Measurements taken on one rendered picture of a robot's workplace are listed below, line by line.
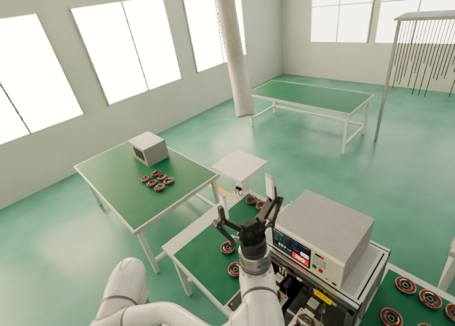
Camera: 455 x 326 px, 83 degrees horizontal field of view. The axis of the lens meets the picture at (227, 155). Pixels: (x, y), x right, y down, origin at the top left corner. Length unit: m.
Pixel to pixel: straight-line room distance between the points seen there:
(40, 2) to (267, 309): 5.02
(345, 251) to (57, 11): 4.98
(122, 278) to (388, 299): 1.60
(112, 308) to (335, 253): 1.02
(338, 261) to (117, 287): 1.00
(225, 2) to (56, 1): 3.47
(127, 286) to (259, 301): 0.57
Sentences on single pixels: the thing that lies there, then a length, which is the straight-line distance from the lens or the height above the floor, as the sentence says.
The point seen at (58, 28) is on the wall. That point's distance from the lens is 5.22.
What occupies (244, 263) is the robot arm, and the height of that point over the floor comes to 1.86.
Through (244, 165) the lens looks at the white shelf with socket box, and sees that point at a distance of 2.24.
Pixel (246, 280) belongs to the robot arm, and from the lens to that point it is 0.80.
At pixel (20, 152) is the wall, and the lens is 5.37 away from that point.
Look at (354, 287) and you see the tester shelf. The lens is 1.64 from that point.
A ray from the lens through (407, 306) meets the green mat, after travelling 2.11.
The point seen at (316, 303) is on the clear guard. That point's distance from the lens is 1.62.
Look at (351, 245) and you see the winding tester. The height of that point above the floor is 1.32.
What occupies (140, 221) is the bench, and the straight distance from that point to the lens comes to 2.68.
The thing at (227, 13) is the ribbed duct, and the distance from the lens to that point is 2.26.
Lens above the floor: 2.49
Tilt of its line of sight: 32 degrees down
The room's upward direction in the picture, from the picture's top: 9 degrees counter-clockwise
